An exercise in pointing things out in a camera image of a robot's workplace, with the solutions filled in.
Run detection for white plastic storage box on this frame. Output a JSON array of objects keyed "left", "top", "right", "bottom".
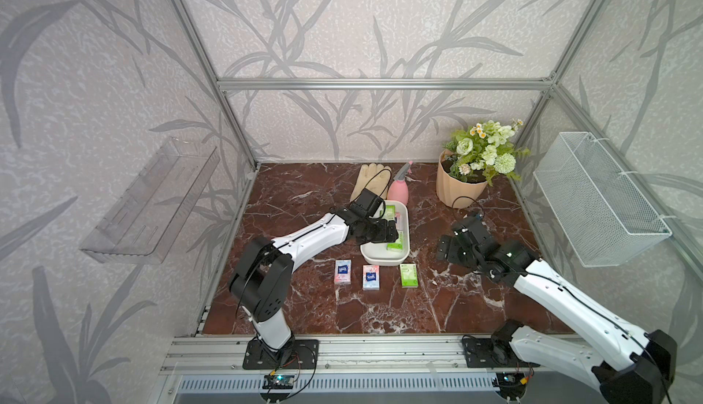
[{"left": 360, "top": 200, "right": 410, "bottom": 266}]

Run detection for pink blue tissue pack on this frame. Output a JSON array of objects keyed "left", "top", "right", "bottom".
[
  {"left": 362, "top": 265, "right": 380, "bottom": 291},
  {"left": 334, "top": 259, "right": 352, "bottom": 285}
]

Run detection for green tissue pack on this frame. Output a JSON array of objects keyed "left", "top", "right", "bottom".
[
  {"left": 382, "top": 204, "right": 397, "bottom": 221},
  {"left": 399, "top": 263, "right": 419, "bottom": 289},
  {"left": 386, "top": 231, "right": 404, "bottom": 253}
]

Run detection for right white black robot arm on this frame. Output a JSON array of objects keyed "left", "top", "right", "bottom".
[{"left": 436, "top": 213, "right": 677, "bottom": 403}]

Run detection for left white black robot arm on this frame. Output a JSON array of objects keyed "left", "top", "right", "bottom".
[{"left": 229, "top": 207, "right": 399, "bottom": 352}]

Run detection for pink spray bottle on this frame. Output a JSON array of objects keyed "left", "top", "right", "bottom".
[{"left": 386, "top": 161, "right": 413, "bottom": 206}]

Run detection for beige rubber glove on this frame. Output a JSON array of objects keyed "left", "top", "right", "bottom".
[{"left": 350, "top": 164, "right": 393, "bottom": 201}]

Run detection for terracotta pot with flowers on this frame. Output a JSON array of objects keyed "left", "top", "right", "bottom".
[{"left": 437, "top": 120, "right": 530, "bottom": 208}]

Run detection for left green circuit board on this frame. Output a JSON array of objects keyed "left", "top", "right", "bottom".
[{"left": 262, "top": 374, "right": 297, "bottom": 390}]

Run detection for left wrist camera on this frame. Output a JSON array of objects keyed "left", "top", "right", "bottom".
[{"left": 350, "top": 188, "right": 386, "bottom": 218}]

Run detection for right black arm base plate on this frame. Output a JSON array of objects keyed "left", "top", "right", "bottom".
[{"left": 461, "top": 334, "right": 522, "bottom": 369}]

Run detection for white wire mesh basket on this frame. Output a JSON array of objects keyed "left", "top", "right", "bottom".
[{"left": 534, "top": 131, "right": 672, "bottom": 268}]

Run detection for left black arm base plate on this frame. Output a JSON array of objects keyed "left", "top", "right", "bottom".
[{"left": 243, "top": 337, "right": 320, "bottom": 370}]

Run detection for right circuit board with wires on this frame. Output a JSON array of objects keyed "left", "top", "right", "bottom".
[{"left": 492, "top": 372, "right": 532, "bottom": 394}]

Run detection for aluminium front rail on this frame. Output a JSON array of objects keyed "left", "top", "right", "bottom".
[{"left": 158, "top": 333, "right": 605, "bottom": 377}]

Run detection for clear acrylic wall shelf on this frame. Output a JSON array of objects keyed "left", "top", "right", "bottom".
[{"left": 80, "top": 137, "right": 221, "bottom": 265}]

